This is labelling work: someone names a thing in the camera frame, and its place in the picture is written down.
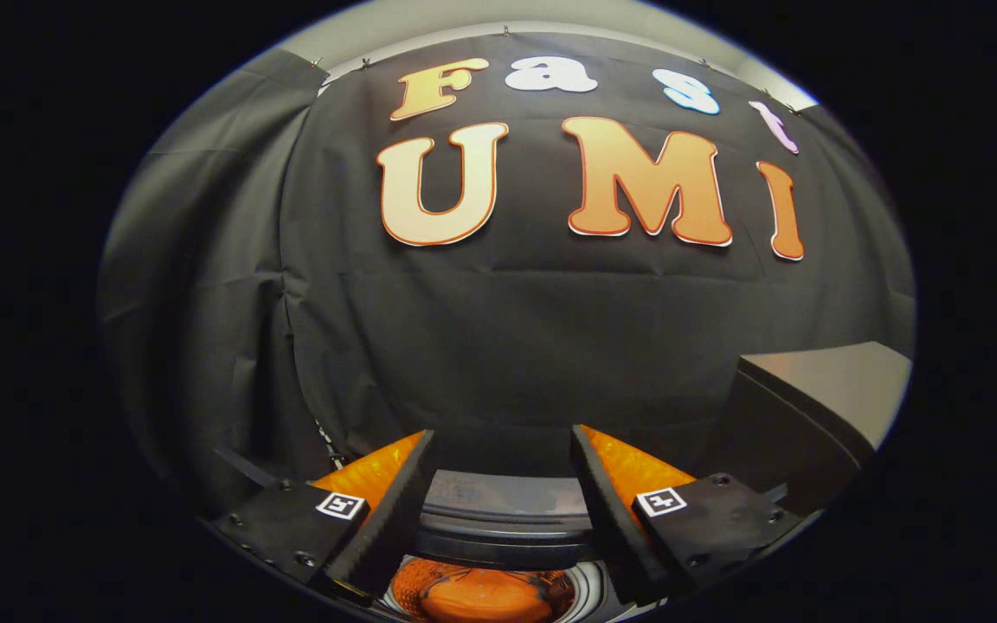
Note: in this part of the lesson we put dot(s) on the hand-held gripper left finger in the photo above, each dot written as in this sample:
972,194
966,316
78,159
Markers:
395,519

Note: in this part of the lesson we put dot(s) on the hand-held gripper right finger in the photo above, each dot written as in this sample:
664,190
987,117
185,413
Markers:
611,519

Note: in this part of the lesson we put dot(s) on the grey washing machine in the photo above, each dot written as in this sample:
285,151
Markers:
589,593

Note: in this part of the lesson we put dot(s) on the dark washing machine lid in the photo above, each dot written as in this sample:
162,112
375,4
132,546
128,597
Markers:
507,510

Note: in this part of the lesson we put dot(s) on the yellow polo shirt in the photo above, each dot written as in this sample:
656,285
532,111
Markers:
485,597

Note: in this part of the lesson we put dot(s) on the black backdrop cloth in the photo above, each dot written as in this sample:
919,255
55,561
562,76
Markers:
516,329

